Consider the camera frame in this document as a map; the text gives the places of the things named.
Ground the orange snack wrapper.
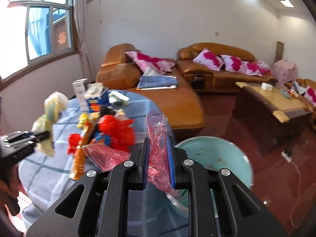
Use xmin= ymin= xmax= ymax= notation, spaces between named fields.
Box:
xmin=70 ymin=124 xmax=94 ymax=180

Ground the wooden board against wall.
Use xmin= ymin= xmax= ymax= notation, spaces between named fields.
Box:
xmin=274 ymin=41 xmax=284 ymax=63

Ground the yellow snack wrapper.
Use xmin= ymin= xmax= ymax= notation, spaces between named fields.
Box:
xmin=77 ymin=113 xmax=90 ymax=130

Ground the pink pillow on armchair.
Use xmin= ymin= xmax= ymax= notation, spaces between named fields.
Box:
xmin=304 ymin=86 xmax=316 ymax=107

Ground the white power strip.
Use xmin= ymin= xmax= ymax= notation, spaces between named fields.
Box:
xmin=281 ymin=151 xmax=292 ymax=163

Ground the beige curtain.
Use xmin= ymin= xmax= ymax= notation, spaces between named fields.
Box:
xmin=73 ymin=0 xmax=95 ymax=82

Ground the pink pillow left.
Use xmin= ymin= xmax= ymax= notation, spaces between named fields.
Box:
xmin=193 ymin=48 xmax=224 ymax=71

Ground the white cable on floor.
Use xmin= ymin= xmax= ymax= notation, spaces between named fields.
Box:
xmin=289 ymin=161 xmax=303 ymax=228

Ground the pink plastic bag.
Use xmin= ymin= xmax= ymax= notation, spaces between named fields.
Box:
xmin=83 ymin=112 xmax=175 ymax=194

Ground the light blue plastic basin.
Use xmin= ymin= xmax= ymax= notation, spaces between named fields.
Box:
xmin=165 ymin=136 xmax=254 ymax=218

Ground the pink pillow right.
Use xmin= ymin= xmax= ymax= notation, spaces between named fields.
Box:
xmin=242 ymin=60 xmax=271 ymax=76

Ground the blue checked tablecloth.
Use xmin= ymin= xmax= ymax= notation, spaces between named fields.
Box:
xmin=18 ymin=89 xmax=190 ymax=237

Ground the brown leather long sofa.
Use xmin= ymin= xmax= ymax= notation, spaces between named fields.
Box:
xmin=176 ymin=42 xmax=277 ymax=94

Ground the pink covered stool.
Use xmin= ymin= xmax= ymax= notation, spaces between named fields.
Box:
xmin=271 ymin=59 xmax=298 ymax=85

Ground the brown leather armchair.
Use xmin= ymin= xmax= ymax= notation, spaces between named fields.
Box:
xmin=285 ymin=78 xmax=315 ymax=111

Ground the pale yellow plastic bag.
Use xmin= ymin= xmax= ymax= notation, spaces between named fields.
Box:
xmin=31 ymin=91 xmax=69 ymax=157

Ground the blue Look milk carton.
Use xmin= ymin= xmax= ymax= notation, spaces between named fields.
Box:
xmin=84 ymin=83 xmax=110 ymax=113

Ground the person's hand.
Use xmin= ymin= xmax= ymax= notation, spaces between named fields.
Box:
xmin=1 ymin=164 xmax=24 ymax=198

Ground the white milk carton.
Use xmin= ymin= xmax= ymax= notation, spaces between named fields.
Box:
xmin=72 ymin=78 xmax=89 ymax=112

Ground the dark wooden coffee table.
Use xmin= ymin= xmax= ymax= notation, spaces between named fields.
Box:
xmin=232 ymin=82 xmax=312 ymax=155

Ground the clear dark snack packet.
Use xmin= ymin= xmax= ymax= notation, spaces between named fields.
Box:
xmin=108 ymin=90 xmax=130 ymax=109

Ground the window with frame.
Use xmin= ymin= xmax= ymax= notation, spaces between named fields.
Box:
xmin=1 ymin=0 xmax=79 ymax=89

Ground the pink pillow middle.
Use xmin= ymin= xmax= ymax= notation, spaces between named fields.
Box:
xmin=221 ymin=55 xmax=244 ymax=73

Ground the red mesh bag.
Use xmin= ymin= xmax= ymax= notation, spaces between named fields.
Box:
xmin=67 ymin=115 xmax=135 ymax=154

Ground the pink pillow on chaise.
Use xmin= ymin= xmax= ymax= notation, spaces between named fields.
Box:
xmin=125 ymin=51 xmax=175 ymax=75

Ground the folded blue checked cloth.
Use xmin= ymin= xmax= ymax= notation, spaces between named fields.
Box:
xmin=137 ymin=75 xmax=179 ymax=90

